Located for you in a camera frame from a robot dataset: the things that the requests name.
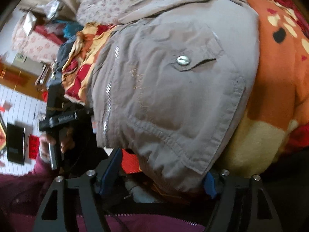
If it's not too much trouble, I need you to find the wooden cabinet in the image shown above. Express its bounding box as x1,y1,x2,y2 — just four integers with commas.
0,63,49,102

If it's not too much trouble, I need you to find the pink floral cloth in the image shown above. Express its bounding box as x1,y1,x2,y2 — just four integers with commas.
12,12,63,63

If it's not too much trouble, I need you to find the black box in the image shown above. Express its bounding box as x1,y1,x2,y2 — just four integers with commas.
6,123,26,166

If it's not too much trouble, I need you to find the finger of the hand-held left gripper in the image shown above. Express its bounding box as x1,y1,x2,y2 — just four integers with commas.
76,107,97,136

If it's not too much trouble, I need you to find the dark blue grey clothing pile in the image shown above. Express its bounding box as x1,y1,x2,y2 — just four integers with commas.
57,36,78,68

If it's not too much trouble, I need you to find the beige zip jacket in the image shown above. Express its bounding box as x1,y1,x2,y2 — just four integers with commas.
90,0,261,195

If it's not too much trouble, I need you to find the orange red yellow printed blanket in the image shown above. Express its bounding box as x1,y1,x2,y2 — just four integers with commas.
61,0,309,177

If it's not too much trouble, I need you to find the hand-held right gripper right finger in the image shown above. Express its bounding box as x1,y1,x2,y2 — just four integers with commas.
203,169,283,232

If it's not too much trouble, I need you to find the red paper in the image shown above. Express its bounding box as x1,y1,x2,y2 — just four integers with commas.
28,135,41,159

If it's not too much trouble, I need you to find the person's left hand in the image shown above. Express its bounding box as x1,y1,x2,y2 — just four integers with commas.
39,128,76,162

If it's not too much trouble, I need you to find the person's maroon jacket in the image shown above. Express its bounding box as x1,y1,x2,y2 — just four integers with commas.
72,211,205,232

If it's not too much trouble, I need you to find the blue cloth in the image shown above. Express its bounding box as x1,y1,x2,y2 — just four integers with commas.
63,22,84,38

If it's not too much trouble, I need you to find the silver plastic bag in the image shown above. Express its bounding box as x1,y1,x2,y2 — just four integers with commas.
45,0,64,21

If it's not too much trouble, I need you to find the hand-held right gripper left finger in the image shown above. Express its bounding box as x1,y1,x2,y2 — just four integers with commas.
32,148,123,232

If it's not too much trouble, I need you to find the white paper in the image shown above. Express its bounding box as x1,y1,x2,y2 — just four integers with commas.
23,12,37,35

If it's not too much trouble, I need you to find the person's left forearm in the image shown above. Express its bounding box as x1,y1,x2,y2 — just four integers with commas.
0,153,73,225

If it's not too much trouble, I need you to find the floral quilt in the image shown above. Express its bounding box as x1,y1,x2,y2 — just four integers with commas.
76,0,218,26

